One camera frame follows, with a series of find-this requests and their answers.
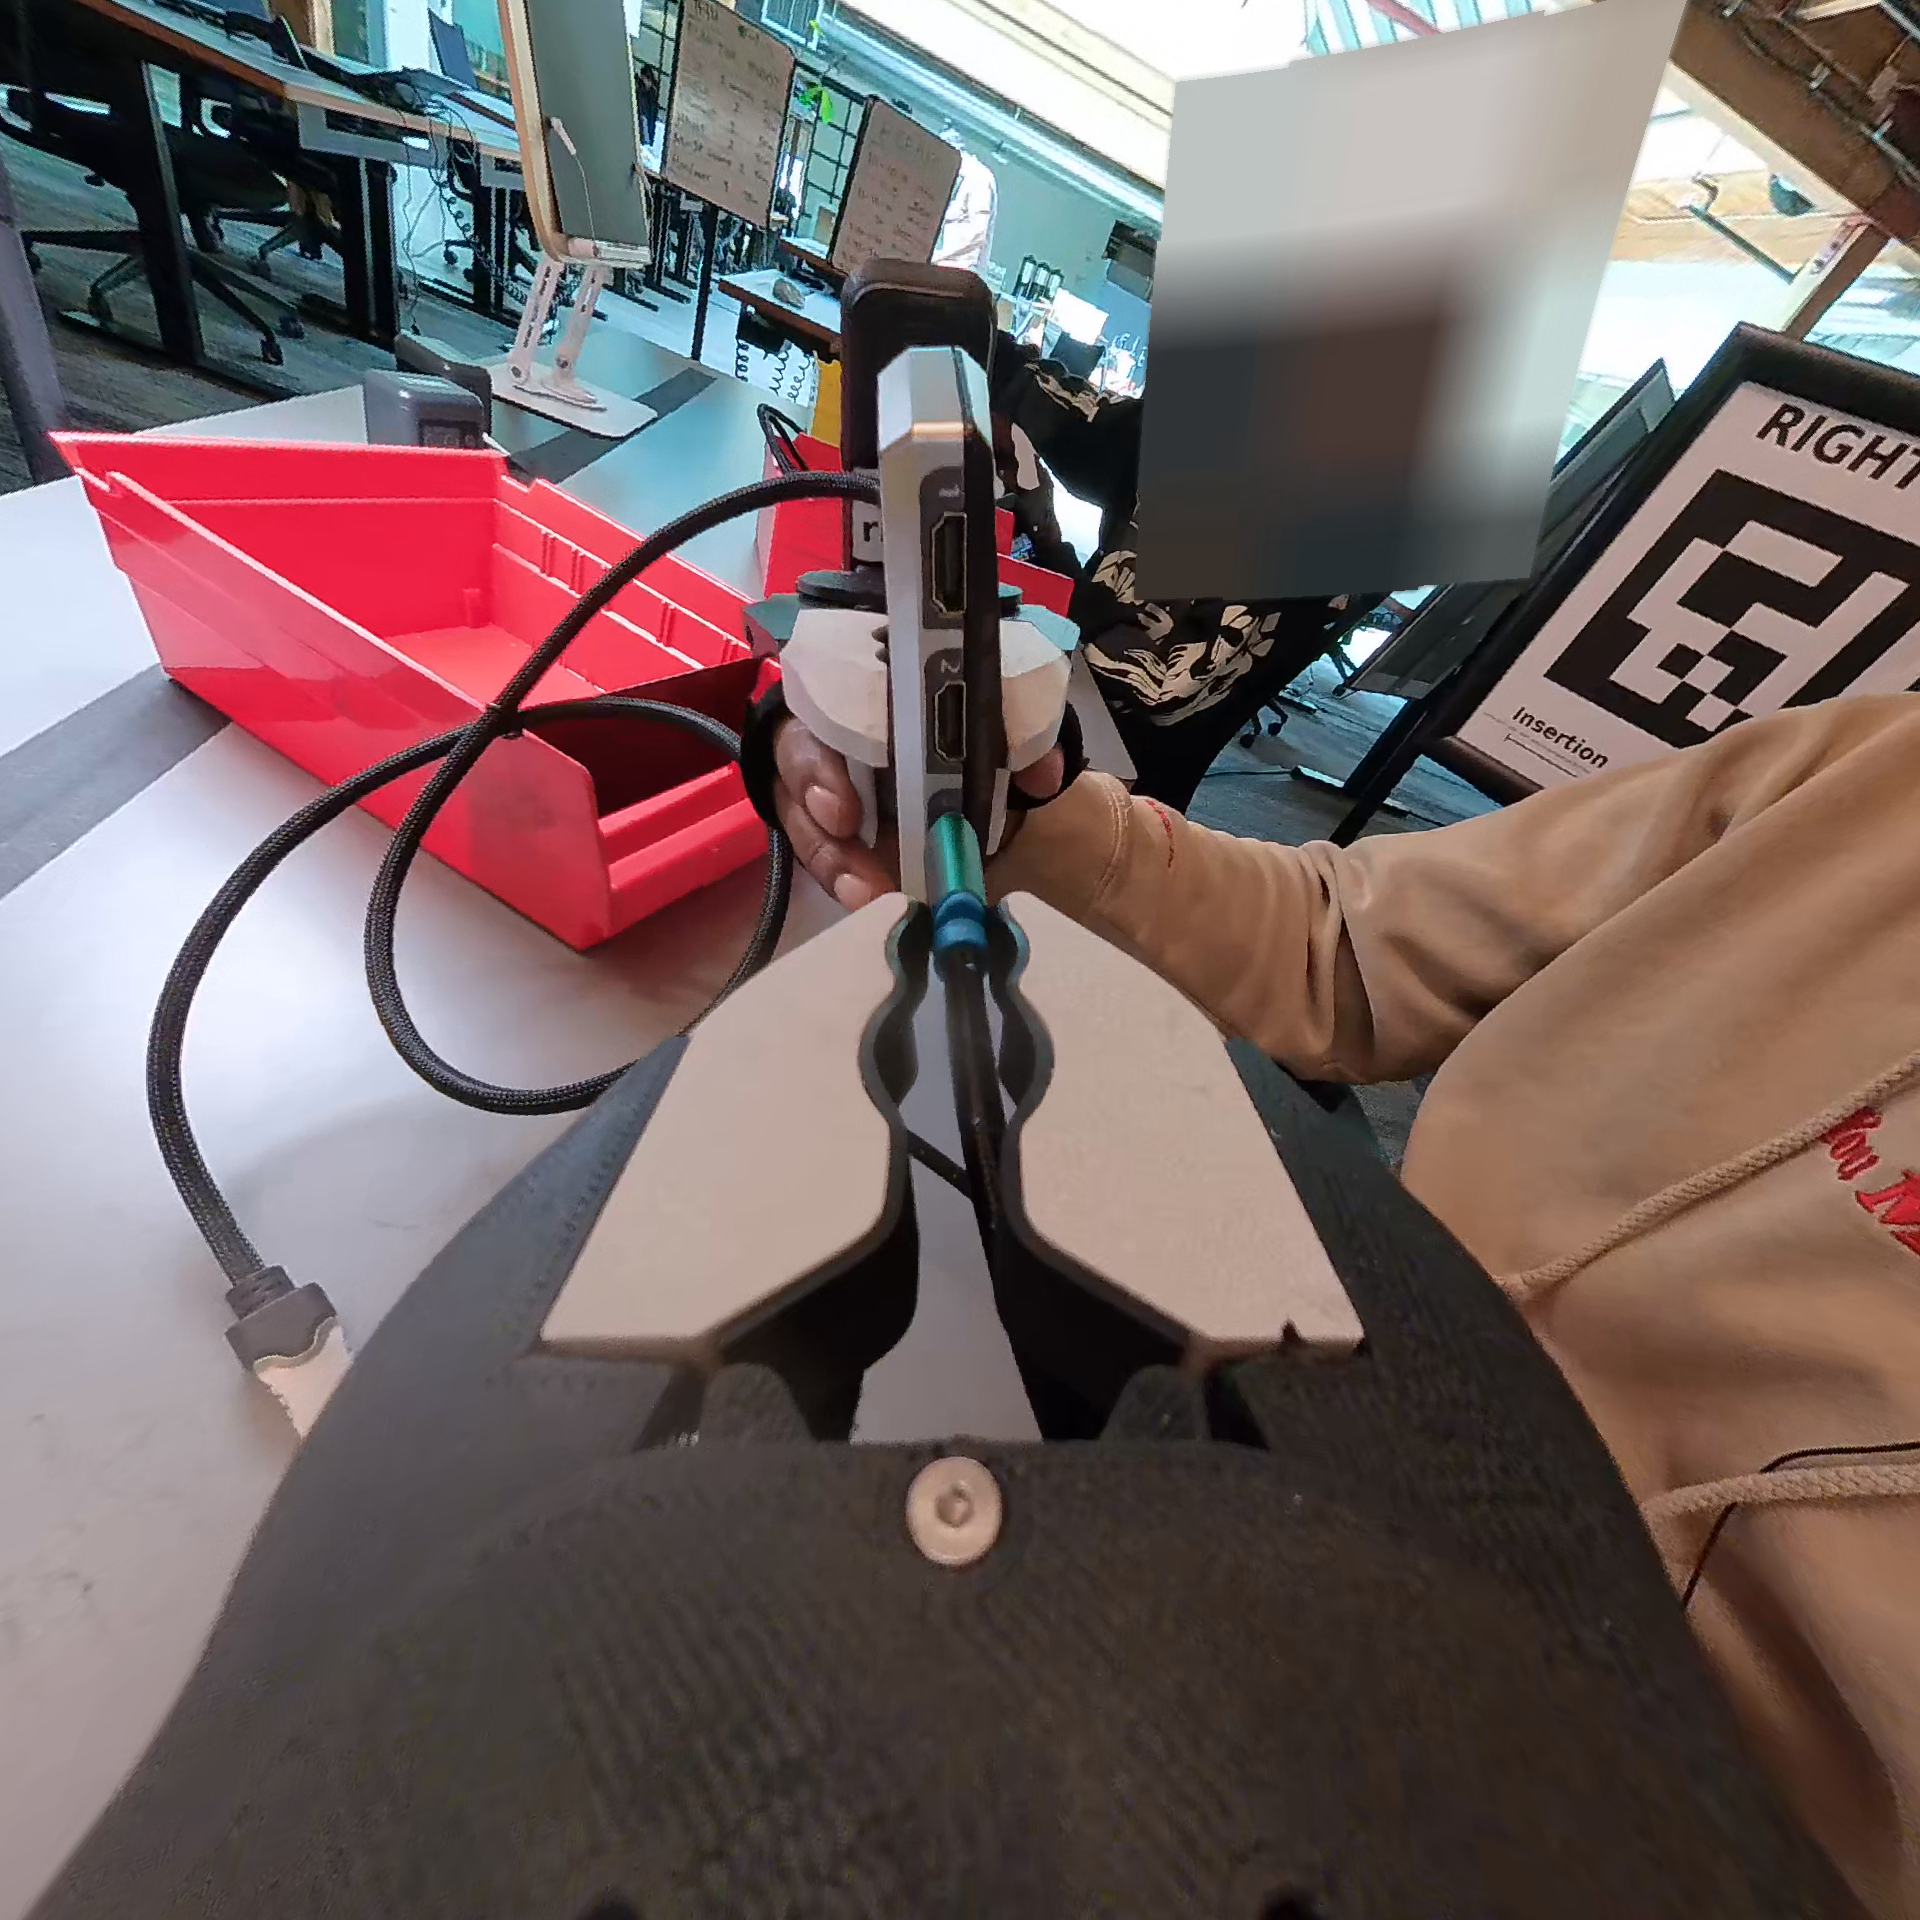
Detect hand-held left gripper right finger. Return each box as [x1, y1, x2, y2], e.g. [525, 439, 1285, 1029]
[989, 893, 1367, 1418]

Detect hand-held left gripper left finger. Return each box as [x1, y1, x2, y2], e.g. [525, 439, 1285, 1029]
[537, 895, 921, 1418]

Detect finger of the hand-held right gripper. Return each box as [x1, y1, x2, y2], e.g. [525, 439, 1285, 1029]
[775, 608, 907, 850]
[995, 615, 1073, 769]

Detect grey adapter hub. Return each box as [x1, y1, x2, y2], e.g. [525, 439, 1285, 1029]
[874, 344, 1004, 908]

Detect green-plug HDMI cable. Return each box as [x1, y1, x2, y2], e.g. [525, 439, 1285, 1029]
[899, 809, 1018, 1254]

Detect black braided hub cable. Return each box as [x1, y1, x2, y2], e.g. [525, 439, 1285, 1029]
[145, 467, 890, 1435]

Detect red plastic bin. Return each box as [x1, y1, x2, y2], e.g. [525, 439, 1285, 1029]
[760, 428, 1083, 600]
[53, 432, 782, 951]

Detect person's right forearm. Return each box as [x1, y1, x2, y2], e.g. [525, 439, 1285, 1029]
[1050, 697, 1920, 1082]

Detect person's right hand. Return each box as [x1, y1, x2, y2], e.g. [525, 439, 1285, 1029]
[771, 727, 1106, 917]

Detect black-framed whiteboard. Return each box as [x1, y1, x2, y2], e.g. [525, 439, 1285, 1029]
[659, 0, 796, 225]
[826, 96, 963, 279]

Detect white board stand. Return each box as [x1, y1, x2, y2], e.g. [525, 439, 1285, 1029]
[488, 255, 664, 439]

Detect wood-framed grey board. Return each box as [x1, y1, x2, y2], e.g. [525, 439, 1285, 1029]
[496, 0, 654, 275]

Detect grey label printer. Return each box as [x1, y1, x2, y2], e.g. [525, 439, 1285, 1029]
[364, 371, 496, 448]

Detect person's beige hoodie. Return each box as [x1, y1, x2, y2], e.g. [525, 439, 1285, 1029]
[1401, 1034, 1920, 1920]

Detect black-framed marker sign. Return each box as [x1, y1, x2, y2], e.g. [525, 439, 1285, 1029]
[1439, 322, 1920, 802]

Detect black earphone cable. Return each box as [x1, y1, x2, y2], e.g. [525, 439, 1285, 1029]
[1681, 1437, 1920, 1605]

